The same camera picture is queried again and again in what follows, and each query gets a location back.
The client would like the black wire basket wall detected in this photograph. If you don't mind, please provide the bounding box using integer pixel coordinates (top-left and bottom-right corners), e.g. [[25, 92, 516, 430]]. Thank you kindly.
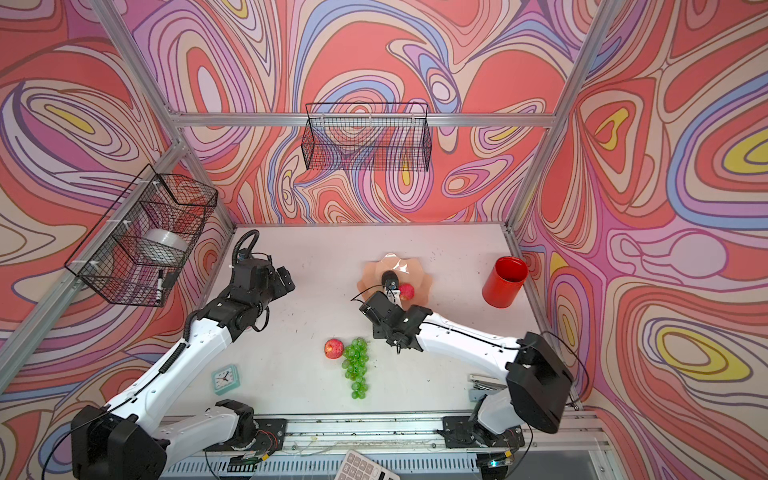
[[64, 166, 218, 307], [301, 101, 432, 173]]

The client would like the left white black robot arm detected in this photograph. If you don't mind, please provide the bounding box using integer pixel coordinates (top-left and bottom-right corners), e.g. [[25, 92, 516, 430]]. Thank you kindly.
[[65, 229, 295, 479]]

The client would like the dark avocado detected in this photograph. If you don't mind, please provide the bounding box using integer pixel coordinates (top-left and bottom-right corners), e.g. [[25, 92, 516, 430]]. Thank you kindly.
[[381, 270, 400, 292]]

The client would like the red apple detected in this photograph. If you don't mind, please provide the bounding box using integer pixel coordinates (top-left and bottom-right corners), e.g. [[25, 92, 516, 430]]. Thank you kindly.
[[399, 283, 415, 301], [324, 338, 345, 360]]

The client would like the silver tape roll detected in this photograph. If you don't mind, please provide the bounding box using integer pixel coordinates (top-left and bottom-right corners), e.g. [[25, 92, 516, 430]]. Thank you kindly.
[[138, 228, 188, 266]]

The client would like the black wire basket back wall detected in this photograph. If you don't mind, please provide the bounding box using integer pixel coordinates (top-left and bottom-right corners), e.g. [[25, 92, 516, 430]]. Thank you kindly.
[[301, 101, 432, 173]]

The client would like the black wire basket left wall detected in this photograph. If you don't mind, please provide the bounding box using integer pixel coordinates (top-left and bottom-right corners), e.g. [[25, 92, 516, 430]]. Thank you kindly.
[[64, 166, 218, 307]]

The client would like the white calculator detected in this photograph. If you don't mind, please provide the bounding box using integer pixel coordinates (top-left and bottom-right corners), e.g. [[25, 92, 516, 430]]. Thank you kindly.
[[334, 450, 400, 480]]

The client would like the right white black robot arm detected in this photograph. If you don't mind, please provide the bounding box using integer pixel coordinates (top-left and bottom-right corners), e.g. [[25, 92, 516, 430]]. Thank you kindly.
[[359, 292, 574, 447]]

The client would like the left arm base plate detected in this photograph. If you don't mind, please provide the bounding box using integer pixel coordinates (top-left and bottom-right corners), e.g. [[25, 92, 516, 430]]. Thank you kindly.
[[204, 417, 288, 455]]

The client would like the green grape bunch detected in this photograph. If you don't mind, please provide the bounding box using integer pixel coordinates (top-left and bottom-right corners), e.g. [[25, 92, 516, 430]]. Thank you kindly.
[[342, 338, 369, 400]]

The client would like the teal alarm clock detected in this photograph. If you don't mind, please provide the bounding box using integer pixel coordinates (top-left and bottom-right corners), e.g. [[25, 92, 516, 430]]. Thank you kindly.
[[211, 364, 241, 396]]

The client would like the pink faceted fruit bowl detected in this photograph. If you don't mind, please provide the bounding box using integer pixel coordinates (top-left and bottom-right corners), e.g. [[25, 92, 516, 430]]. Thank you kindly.
[[357, 253, 433, 310]]

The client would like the black marker pen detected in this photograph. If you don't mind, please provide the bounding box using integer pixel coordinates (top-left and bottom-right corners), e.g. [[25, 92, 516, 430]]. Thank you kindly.
[[155, 269, 164, 305]]

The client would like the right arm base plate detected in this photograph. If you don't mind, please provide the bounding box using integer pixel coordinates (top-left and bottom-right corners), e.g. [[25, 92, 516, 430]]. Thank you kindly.
[[436, 416, 525, 451]]

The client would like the red plastic cup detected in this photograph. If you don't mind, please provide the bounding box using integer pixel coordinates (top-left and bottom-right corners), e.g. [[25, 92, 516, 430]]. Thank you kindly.
[[482, 256, 529, 309]]

